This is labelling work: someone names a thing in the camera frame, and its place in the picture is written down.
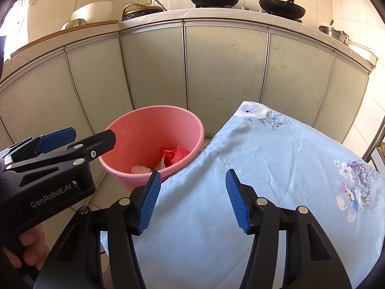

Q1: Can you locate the steel bowl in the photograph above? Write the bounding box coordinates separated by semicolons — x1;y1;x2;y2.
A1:
62;19;88;31

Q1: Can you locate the floral light blue cloth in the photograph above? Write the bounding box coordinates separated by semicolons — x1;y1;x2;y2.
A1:
101;101;385;289

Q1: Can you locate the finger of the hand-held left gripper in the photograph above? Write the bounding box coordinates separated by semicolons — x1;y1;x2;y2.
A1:
0;127;76;160
4;129;116;172

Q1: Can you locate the red plastic package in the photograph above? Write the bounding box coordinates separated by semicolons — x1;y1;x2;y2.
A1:
158;146;178;166

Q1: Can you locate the large steel pot with lid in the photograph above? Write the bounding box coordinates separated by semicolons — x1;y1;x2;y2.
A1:
319;20;346;42

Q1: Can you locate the black wok with wooden handle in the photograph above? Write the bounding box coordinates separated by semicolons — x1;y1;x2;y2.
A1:
259;0;306;19

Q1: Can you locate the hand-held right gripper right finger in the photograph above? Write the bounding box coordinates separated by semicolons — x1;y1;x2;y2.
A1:
225;169;352;289

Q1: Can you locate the wooden cutting board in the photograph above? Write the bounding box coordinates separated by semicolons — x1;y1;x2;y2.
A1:
10;20;119;58

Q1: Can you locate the metal shelf rack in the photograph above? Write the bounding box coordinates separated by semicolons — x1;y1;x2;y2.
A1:
362;131;385;172

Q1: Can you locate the black gas stove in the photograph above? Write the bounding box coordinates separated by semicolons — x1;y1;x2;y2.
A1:
195;4;302;23

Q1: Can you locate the dark pot with beige handle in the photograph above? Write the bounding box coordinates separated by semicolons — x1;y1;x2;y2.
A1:
122;4;164;22

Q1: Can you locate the pink plastic bucket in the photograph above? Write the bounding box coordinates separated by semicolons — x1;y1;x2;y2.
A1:
98;105;205;193

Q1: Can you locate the grey kitchen counter cabinet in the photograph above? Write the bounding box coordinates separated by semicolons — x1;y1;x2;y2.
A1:
0;7;378;157

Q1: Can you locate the red white paper box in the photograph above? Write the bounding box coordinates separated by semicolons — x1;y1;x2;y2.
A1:
173;146;191;164

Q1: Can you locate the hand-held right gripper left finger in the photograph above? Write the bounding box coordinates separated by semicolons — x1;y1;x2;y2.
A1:
39;171;162;289

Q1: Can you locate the person's left hand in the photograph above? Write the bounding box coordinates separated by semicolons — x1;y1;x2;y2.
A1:
6;225;50;272

